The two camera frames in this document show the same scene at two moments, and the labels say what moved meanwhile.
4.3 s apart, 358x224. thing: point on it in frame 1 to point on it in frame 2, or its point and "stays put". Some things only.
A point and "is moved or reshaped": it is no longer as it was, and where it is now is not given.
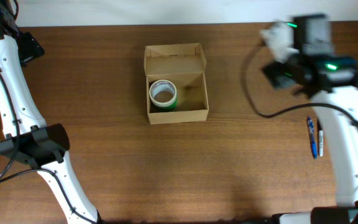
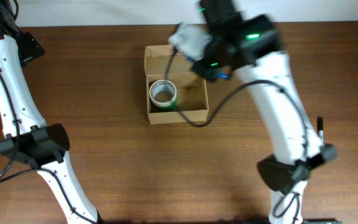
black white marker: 321,138 stays put
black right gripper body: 281,72 to 209,65
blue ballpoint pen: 313,143 is moved or reshaped
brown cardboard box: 184,65 stays put
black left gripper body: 30,48 stays put
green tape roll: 170,108 stays put
